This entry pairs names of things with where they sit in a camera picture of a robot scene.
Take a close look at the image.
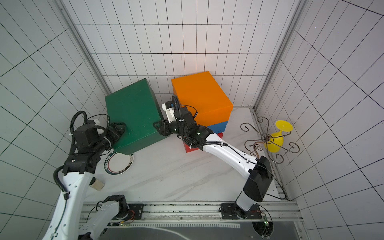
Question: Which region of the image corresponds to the green shoebox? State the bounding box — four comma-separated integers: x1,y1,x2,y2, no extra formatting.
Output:
105,79,166,155

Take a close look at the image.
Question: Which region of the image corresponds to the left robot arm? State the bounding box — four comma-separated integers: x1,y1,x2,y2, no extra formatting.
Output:
43,120,130,240

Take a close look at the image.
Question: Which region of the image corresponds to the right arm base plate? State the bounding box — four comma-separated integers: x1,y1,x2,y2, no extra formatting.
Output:
219,203,262,220

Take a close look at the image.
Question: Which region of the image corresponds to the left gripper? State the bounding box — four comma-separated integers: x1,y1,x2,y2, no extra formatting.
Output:
94,122,128,154

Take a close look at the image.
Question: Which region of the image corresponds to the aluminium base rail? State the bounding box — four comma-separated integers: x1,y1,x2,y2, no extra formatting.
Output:
79,200,304,230

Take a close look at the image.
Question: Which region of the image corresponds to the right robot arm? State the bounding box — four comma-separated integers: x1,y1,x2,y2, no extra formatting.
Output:
153,102,273,214

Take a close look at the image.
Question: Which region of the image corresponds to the yellow plastic goblet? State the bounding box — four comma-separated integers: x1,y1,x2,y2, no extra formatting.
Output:
265,120,293,153

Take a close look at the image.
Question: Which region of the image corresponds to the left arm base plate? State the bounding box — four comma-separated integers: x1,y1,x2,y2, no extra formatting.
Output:
123,204,144,222

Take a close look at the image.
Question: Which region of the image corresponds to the blue shoebox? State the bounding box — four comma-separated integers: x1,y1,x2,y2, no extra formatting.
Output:
208,120,229,134

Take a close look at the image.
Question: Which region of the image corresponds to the ornate metal wire stand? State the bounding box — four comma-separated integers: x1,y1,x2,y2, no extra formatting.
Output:
240,120,300,164

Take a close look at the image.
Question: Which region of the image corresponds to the small beige cup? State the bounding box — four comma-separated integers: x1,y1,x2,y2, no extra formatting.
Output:
89,177,105,192

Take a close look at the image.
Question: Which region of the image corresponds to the orange shoebox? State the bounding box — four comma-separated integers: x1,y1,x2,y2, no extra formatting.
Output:
172,72,233,127

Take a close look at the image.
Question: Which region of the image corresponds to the red shoebox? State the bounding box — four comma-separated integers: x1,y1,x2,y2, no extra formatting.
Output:
182,131,224,154

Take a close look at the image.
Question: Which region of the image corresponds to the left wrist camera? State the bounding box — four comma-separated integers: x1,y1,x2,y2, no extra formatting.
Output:
88,119,101,129

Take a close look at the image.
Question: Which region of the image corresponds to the round white plate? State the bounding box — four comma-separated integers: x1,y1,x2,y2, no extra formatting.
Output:
104,152,134,176

